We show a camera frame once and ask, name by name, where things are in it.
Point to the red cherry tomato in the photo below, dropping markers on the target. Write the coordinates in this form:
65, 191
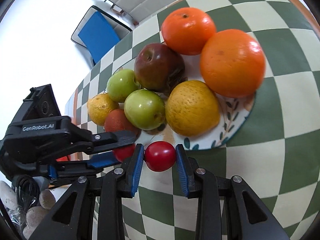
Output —
160, 156

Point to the red apple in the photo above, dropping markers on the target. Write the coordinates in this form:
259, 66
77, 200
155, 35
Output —
158, 68

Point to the green checkered tablecloth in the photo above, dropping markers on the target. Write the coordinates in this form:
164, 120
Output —
276, 150

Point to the floral ceramic plate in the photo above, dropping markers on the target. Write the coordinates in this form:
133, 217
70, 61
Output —
233, 113

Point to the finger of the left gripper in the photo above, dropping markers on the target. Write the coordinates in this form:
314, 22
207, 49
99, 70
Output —
70, 170
110, 138

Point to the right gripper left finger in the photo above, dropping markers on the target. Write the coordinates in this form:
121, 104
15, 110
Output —
72, 216

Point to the red tomato with stem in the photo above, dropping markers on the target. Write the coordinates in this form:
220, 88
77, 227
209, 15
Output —
124, 152

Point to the small yellow lemon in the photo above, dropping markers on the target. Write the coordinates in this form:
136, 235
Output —
99, 107

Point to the green apple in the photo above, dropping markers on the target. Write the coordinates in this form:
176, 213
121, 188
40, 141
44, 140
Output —
121, 84
144, 109

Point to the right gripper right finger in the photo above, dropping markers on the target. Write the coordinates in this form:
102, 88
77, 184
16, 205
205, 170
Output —
247, 216

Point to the dark red-orange fruit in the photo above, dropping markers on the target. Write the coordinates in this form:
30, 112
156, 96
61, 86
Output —
117, 121

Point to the large orange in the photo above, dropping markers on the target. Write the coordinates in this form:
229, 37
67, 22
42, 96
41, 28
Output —
232, 64
186, 30

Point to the large yellow lemon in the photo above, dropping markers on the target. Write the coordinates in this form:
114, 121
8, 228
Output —
192, 109

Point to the chair with blue cushion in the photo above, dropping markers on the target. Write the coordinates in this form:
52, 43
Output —
98, 32

